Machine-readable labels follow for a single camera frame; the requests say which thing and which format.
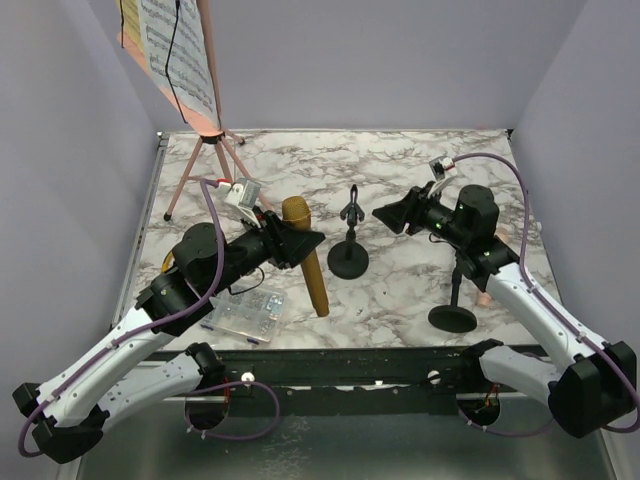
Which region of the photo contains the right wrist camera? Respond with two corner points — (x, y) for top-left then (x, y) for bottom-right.
(429, 155), (455, 196)

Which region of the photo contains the clear screw organizer box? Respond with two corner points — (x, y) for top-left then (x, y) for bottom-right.
(199, 287), (287, 343)

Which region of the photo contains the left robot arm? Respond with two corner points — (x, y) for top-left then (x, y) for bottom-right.
(12, 211), (325, 464)

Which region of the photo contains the gold microphone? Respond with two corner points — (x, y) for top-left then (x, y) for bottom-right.
(281, 196), (330, 317)

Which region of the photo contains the pink music stand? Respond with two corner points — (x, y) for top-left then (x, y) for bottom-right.
(117, 1), (273, 221)

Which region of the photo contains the pink microphone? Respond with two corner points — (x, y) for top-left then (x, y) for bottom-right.
(476, 227), (510, 308)

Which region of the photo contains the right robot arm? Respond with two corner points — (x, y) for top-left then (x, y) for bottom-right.
(372, 183), (639, 438)

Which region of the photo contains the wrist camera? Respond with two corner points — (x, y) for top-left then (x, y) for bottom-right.
(429, 155), (455, 196)
(217, 178), (261, 225)

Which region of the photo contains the black mic stand with clip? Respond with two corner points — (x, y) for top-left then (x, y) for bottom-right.
(428, 260), (478, 334)

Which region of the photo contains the black mounting rail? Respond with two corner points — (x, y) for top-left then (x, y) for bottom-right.
(164, 344), (551, 419)

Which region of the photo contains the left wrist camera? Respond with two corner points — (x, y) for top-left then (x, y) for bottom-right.
(217, 178), (261, 225)

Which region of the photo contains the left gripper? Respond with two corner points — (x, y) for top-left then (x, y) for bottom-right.
(208, 206), (325, 296)

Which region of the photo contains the white sheet music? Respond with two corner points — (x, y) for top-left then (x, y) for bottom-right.
(139, 0), (220, 136)

